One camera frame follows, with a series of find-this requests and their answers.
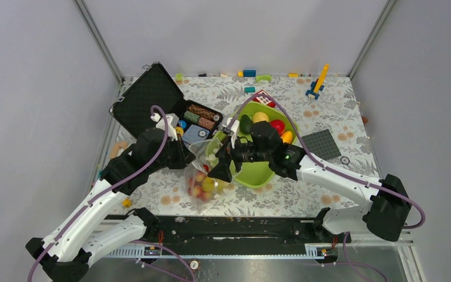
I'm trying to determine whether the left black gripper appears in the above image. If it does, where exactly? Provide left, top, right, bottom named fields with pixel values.
left=149, top=133, right=197, bottom=173

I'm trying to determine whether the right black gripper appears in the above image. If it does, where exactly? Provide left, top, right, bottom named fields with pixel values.
left=208, top=133, right=272, bottom=182

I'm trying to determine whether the yellow green toy fruit slice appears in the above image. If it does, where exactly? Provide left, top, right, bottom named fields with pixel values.
left=201, top=177, right=228, bottom=193

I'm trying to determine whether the clear zip top bag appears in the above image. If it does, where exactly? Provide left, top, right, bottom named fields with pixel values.
left=184, top=138, right=230, bottom=213

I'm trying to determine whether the red lychee bunch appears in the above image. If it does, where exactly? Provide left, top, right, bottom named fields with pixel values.
left=186, top=166, right=214, bottom=202

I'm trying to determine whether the dark green toy avocado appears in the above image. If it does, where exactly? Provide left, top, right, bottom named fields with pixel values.
left=240, top=115, right=253, bottom=135

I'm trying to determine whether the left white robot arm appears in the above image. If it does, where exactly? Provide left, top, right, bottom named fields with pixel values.
left=26, top=128, right=196, bottom=281

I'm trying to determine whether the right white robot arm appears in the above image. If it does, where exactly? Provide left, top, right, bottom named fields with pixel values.
left=208, top=122, right=412, bottom=242

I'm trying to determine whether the peach wooden block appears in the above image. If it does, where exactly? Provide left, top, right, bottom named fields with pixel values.
left=109, top=141, right=129, bottom=159

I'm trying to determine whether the small yellow block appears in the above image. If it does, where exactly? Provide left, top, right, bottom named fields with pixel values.
left=122, top=198, right=132, bottom=209

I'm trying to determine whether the green plastic tray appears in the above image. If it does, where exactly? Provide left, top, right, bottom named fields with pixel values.
left=208, top=102, right=298, bottom=189

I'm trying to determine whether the blue playing card deck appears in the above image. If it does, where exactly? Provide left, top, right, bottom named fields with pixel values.
left=182, top=125, right=210, bottom=145

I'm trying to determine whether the yellow toy lemon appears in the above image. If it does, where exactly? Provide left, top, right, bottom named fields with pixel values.
left=252, top=112, right=270, bottom=123

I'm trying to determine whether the red toy apple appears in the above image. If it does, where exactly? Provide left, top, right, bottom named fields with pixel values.
left=270, top=119, right=285, bottom=136

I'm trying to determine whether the orange toy mango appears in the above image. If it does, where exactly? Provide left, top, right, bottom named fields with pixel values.
left=281, top=130, right=294, bottom=144

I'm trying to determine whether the black poker chip case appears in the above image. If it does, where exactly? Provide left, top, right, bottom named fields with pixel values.
left=110, top=62, right=223, bottom=139

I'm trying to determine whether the red white toy block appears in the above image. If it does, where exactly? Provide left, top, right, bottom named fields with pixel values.
left=253, top=90, right=275, bottom=108

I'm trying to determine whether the teal small block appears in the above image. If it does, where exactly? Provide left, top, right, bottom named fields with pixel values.
left=244, top=86, right=255, bottom=93

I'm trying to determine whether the blue lego brick back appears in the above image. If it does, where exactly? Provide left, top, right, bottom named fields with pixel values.
left=242, top=69, right=257, bottom=78

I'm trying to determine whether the grey lego baseplate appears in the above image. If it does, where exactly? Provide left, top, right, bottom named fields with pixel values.
left=302, top=129, right=342, bottom=161

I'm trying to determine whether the green arch block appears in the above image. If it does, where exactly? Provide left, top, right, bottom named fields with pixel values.
left=255, top=75, right=272, bottom=83

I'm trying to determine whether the yellow blue block tower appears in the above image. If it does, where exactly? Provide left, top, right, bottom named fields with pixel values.
left=305, top=64, right=329, bottom=100

